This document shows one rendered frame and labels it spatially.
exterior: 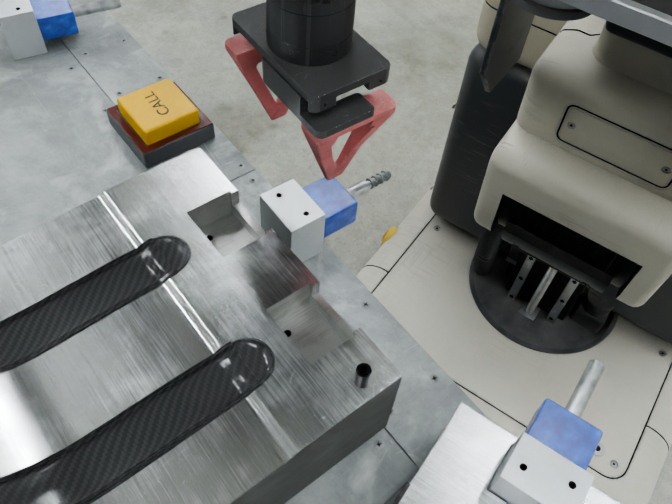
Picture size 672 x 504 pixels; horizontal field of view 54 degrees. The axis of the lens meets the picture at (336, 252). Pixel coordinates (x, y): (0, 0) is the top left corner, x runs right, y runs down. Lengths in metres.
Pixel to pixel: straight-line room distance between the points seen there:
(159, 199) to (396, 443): 0.26
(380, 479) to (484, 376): 0.67
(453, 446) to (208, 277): 0.21
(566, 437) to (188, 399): 0.25
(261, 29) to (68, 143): 0.32
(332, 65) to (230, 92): 1.57
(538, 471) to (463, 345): 0.75
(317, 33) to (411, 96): 1.61
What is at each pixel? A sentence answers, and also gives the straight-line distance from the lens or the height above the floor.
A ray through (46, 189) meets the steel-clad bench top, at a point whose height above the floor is 0.80.
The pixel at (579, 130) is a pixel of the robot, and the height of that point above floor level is 0.84.
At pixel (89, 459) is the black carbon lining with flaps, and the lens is 0.45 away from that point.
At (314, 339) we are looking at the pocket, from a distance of 0.48.
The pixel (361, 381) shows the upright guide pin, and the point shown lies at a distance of 0.43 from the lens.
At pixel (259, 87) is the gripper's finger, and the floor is 0.95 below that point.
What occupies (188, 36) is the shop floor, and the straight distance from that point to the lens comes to 2.23.
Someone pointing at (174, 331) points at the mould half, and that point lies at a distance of 0.47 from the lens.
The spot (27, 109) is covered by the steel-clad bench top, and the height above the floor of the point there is 0.80.
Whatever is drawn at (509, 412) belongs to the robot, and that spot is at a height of 0.28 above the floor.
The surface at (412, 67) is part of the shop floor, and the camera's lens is 2.14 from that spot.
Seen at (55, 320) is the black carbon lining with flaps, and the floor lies 0.88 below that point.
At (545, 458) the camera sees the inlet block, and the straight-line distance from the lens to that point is 0.46.
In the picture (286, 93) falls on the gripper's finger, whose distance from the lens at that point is 0.44.
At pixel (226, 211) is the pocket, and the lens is 0.55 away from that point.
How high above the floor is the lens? 1.29
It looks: 53 degrees down
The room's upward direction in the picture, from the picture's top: 6 degrees clockwise
